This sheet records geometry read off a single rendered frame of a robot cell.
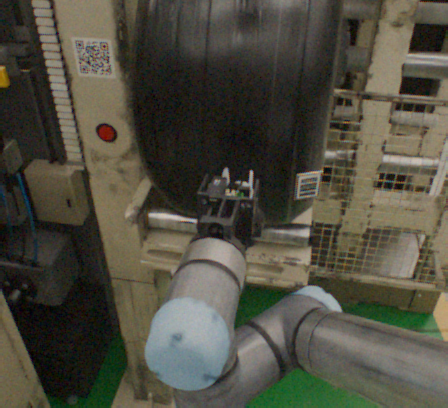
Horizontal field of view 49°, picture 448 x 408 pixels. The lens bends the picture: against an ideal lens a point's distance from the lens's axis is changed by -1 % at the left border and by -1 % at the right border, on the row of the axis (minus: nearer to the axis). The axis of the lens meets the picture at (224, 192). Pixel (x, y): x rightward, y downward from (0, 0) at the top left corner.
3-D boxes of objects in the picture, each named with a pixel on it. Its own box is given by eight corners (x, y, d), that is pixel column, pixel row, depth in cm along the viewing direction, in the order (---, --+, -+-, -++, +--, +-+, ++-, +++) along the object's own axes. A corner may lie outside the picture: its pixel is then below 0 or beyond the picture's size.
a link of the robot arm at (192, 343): (148, 396, 47) (130, 332, 43) (178, 315, 56) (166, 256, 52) (228, 403, 45) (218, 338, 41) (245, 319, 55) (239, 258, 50)
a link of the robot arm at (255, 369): (283, 406, 57) (279, 339, 51) (204, 465, 52) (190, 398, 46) (242, 365, 63) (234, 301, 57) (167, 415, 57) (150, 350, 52)
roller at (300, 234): (141, 227, 101) (143, 205, 101) (148, 225, 106) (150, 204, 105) (312, 249, 96) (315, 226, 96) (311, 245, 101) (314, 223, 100)
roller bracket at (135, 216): (128, 250, 102) (122, 214, 96) (177, 148, 133) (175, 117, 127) (144, 252, 102) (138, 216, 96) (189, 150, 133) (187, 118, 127)
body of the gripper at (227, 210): (262, 177, 64) (249, 229, 54) (258, 231, 68) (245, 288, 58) (204, 170, 65) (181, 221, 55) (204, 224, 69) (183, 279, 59)
